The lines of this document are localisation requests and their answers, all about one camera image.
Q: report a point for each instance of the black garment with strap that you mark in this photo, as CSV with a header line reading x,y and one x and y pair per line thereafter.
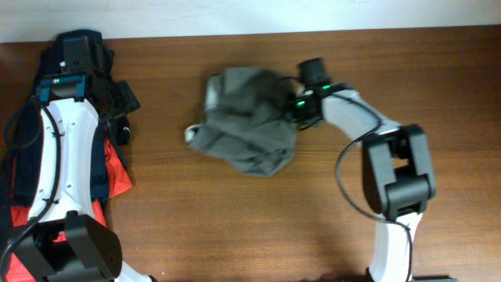
x,y
120,128

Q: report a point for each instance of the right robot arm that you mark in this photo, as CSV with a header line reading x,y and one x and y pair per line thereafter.
x,y
397,172

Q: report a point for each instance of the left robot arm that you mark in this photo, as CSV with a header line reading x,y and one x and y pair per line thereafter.
x,y
62,240

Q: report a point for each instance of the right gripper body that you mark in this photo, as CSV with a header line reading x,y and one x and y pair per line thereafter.
x,y
300,110

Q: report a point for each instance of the red mesh garment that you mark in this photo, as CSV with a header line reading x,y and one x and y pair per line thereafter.
x,y
115,172

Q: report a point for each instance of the grey shorts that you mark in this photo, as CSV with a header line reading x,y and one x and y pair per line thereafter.
x,y
242,121

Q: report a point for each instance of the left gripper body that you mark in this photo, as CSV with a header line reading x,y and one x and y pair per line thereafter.
x,y
124,102

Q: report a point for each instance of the navy blue garment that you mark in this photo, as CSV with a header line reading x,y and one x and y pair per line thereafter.
x,y
20,168

